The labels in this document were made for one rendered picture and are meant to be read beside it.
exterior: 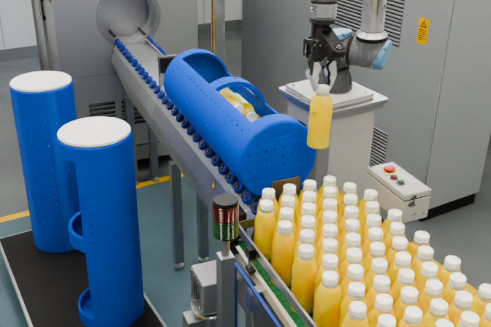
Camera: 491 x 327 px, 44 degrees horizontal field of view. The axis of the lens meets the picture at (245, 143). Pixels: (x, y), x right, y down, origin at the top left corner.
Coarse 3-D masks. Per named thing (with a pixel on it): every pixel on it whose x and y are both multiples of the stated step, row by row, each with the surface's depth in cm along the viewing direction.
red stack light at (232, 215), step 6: (216, 210) 146; (222, 210) 145; (228, 210) 145; (234, 210) 146; (216, 216) 147; (222, 216) 146; (228, 216) 146; (234, 216) 147; (222, 222) 146; (228, 222) 147
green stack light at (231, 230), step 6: (216, 222) 148; (234, 222) 148; (216, 228) 148; (222, 228) 147; (228, 228) 147; (234, 228) 148; (216, 234) 149; (222, 234) 148; (228, 234) 148; (234, 234) 149; (222, 240) 149; (228, 240) 149
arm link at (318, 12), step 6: (312, 6) 176; (318, 6) 174; (324, 6) 173; (330, 6) 174; (336, 6) 176; (312, 12) 176; (318, 12) 175; (324, 12) 174; (330, 12) 174; (336, 12) 176; (318, 18) 176; (324, 18) 175; (330, 18) 176
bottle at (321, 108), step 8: (320, 96) 182; (328, 96) 183; (312, 104) 183; (320, 104) 182; (328, 104) 182; (312, 112) 184; (320, 112) 182; (328, 112) 183; (312, 120) 185; (320, 120) 183; (328, 120) 184; (312, 128) 185; (320, 128) 184; (328, 128) 185; (312, 136) 186; (320, 136) 185; (328, 136) 187; (312, 144) 187; (320, 144) 186; (328, 144) 188
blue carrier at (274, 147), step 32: (192, 64) 272; (192, 96) 239; (256, 96) 242; (224, 128) 210; (256, 128) 197; (288, 128) 200; (224, 160) 212; (256, 160) 200; (288, 160) 205; (256, 192) 205
